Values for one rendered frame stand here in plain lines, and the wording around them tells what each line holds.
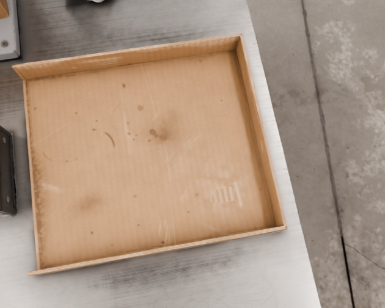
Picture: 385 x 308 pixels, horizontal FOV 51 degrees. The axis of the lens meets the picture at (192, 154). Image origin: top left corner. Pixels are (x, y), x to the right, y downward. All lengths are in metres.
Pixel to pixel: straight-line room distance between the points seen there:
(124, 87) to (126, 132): 0.06
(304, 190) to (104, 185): 0.99
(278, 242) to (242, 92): 0.20
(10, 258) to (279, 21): 1.35
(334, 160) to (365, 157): 0.11
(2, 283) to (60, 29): 0.34
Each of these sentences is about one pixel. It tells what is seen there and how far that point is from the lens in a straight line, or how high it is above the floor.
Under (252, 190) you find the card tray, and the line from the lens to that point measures 0.52.
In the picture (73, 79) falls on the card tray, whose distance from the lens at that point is 0.58.
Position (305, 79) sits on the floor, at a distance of 1.56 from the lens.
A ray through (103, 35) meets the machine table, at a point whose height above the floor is 0.83.
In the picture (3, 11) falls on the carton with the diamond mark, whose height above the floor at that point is 0.87.
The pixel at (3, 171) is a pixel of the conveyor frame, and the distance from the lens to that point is 0.53.
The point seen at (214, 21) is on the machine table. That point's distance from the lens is 0.61.
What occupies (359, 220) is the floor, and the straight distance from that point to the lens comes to 1.48.
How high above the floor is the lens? 1.34
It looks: 75 degrees down
